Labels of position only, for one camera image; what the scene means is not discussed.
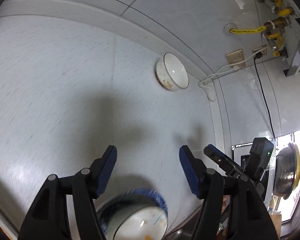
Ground yellow gas hose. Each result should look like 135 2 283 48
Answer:
229 25 268 35

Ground single wall outlet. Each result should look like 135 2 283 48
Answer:
252 45 268 58

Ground blue patterned bowl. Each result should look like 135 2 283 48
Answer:
97 188 168 240

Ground black power cable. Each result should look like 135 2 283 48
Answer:
254 55 277 140

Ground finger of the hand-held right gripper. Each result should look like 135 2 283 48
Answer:
204 144 246 178

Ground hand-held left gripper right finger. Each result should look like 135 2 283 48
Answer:
179 145 282 240

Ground stainless steel sink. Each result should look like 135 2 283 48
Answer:
164 200 208 240

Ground double wall outlet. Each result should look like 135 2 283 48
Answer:
226 50 246 70

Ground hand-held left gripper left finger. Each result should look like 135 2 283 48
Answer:
17 145 117 240

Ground steel basin on microwave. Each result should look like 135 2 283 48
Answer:
272 142 300 200

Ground white microwave oven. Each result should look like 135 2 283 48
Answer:
231 142 273 203

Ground white power cable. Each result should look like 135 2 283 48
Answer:
199 55 260 102

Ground brass pipe fittings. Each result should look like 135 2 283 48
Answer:
255 0 294 58

